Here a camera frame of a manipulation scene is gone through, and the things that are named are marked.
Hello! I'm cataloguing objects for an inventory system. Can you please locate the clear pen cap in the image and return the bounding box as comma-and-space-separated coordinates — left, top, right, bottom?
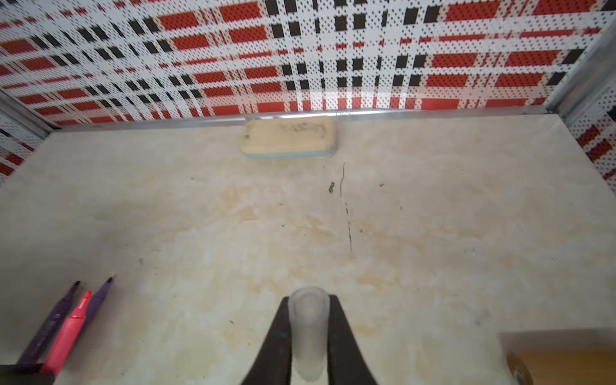
288, 287, 330, 382

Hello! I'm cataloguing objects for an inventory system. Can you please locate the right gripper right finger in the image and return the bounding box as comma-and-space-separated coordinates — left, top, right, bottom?
327, 295, 377, 385

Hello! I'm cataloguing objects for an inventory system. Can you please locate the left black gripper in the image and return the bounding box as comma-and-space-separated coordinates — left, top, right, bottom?
0, 364, 56, 385

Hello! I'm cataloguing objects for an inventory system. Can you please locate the purple marker pen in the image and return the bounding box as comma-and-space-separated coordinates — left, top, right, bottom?
80, 277, 114, 335
17, 281, 80, 365

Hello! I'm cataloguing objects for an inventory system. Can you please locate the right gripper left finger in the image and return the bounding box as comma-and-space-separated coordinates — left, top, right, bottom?
242, 297, 292, 385

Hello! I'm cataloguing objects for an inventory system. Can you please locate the pink marker pen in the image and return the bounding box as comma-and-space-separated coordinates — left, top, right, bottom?
41, 290, 92, 377

